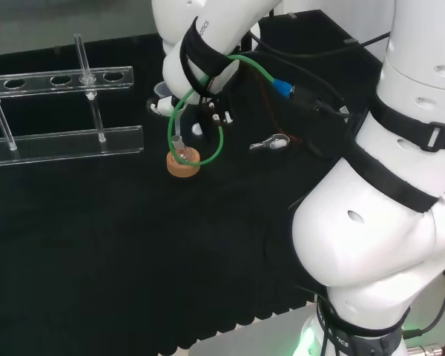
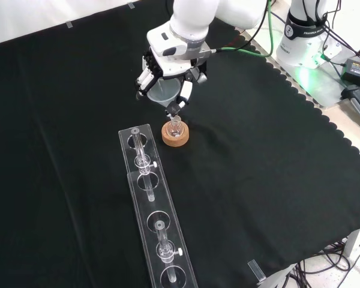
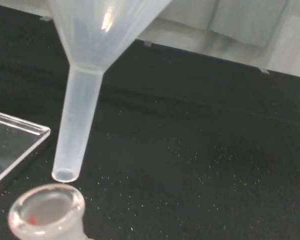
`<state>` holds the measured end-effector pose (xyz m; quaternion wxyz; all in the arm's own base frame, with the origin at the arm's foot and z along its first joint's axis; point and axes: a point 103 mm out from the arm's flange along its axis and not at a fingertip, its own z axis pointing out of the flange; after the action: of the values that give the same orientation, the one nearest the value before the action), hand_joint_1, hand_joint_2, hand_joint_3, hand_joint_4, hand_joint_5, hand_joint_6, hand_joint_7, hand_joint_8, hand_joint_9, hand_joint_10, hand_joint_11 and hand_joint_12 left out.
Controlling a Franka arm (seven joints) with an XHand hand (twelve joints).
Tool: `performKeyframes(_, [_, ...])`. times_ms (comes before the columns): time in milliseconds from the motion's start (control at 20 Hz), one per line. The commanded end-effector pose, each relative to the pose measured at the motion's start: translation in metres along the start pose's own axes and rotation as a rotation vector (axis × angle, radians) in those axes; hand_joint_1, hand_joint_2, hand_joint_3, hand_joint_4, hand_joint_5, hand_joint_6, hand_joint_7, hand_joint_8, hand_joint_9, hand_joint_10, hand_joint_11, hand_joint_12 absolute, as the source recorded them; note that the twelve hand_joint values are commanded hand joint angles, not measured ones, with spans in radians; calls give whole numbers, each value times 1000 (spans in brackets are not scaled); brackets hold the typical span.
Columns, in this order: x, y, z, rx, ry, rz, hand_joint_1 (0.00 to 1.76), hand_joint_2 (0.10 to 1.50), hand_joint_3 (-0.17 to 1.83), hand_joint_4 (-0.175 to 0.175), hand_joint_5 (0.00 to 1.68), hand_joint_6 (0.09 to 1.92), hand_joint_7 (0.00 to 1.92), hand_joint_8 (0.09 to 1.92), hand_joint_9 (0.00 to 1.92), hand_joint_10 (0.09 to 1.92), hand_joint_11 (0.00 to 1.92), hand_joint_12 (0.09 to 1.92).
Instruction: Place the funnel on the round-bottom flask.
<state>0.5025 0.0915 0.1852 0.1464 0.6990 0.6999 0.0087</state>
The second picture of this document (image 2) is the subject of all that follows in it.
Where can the grey table leg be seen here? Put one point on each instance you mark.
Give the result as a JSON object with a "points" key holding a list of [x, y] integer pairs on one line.
{"points": [[352, 243]]}

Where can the black power adapter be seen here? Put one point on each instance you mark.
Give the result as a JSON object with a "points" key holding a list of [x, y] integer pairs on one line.
{"points": [[358, 72]]}

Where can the black cloth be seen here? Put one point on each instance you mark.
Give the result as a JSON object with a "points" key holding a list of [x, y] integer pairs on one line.
{"points": [[258, 150]]}

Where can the black device with grey strip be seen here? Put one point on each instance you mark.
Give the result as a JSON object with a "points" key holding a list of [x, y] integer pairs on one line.
{"points": [[358, 102]]}

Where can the metal base plate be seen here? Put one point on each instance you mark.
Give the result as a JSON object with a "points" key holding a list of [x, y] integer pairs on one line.
{"points": [[321, 87]]}

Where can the clear funnel stand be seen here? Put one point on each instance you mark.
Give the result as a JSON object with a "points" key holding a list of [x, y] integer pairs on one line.
{"points": [[156, 198]]}

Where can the clear plastic funnel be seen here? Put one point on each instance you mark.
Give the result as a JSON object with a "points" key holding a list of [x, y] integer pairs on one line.
{"points": [[165, 93]]}

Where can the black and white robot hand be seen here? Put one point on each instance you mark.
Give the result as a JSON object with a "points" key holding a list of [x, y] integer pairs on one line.
{"points": [[174, 68]]}

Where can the clear cloth clip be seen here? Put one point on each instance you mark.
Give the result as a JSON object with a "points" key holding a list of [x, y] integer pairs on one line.
{"points": [[69, 24], [131, 4], [256, 271]]}

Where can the glass round-bottom flask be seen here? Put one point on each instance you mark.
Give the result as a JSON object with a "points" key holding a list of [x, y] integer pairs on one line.
{"points": [[174, 129]]}

